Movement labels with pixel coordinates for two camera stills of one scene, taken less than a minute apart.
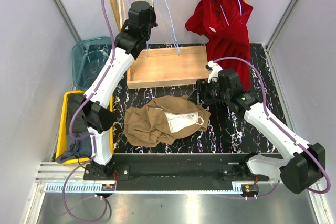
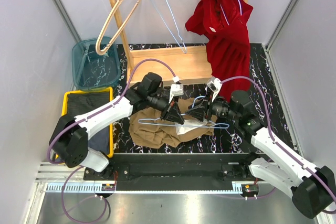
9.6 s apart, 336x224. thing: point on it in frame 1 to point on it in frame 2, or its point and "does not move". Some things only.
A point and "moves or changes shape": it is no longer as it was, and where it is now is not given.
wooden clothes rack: (187, 66) does not move
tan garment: (164, 120) moves or changes shape
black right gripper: (202, 86) to (199, 112)
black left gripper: (153, 13) to (173, 113)
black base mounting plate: (175, 168) does not move
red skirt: (222, 16) does not move
